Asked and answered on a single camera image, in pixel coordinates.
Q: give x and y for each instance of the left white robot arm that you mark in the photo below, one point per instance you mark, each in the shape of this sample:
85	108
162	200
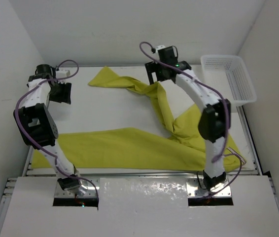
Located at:
37	126

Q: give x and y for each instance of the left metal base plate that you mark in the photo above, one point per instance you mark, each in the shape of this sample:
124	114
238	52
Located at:
85	190

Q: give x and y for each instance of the aluminium table frame rail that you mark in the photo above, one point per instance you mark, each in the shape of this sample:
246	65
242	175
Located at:
31	163

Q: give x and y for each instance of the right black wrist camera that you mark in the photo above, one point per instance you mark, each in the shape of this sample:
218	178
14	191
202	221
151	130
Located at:
168	55

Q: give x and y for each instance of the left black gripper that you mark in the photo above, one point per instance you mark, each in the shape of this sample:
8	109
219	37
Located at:
64	97

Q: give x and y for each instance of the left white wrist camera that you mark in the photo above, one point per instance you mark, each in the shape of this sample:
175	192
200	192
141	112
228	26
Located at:
62	74

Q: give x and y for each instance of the white perforated plastic basket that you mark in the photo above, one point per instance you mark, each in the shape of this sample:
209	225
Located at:
228	74

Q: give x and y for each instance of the metal base plate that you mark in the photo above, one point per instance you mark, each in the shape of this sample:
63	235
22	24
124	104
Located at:
196	189
85	190

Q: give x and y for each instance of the white front cover board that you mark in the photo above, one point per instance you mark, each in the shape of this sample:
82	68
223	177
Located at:
142	207

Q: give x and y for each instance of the yellow-green trousers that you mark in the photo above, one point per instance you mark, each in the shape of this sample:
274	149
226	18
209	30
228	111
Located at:
132	148

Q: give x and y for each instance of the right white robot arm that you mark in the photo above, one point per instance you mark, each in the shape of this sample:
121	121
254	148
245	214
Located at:
214	122

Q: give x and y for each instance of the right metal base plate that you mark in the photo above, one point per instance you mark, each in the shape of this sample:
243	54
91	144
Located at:
196	189

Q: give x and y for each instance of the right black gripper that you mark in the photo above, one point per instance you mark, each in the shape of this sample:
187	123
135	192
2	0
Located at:
153	67

